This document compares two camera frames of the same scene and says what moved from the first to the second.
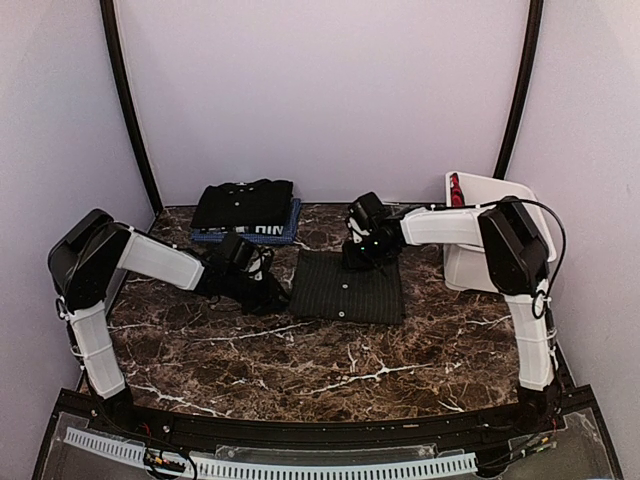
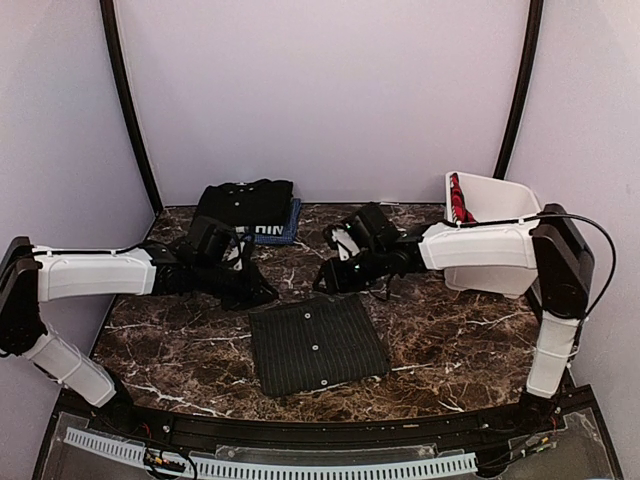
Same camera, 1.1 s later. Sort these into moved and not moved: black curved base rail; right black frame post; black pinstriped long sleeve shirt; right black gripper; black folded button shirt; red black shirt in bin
Moved: right black gripper; black pinstriped long sleeve shirt
Not moved: black folded button shirt; right black frame post; red black shirt in bin; black curved base rail
